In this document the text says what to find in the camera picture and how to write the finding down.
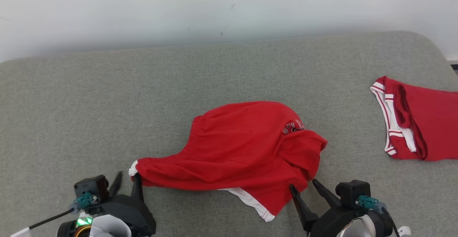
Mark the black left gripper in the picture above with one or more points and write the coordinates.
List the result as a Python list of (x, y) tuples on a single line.
[(132, 212)]

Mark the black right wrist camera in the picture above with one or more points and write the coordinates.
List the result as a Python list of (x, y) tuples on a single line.
[(352, 192)]

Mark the red white basketball shorts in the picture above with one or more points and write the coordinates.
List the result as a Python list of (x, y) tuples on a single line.
[(236, 151)]

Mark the red white basketball jersey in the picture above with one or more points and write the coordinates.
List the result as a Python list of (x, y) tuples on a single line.
[(433, 122)]

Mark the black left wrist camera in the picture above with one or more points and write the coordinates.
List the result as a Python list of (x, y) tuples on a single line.
[(91, 187)]

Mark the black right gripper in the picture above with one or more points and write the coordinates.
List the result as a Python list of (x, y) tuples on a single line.
[(329, 222)]

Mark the grey fabric sofa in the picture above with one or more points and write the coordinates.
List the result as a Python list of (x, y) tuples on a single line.
[(179, 87)]

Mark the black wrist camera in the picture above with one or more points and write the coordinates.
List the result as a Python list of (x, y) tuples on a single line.
[(91, 187), (352, 192)]

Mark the white black skirting board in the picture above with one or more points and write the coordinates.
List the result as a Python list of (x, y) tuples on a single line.
[(453, 63)]

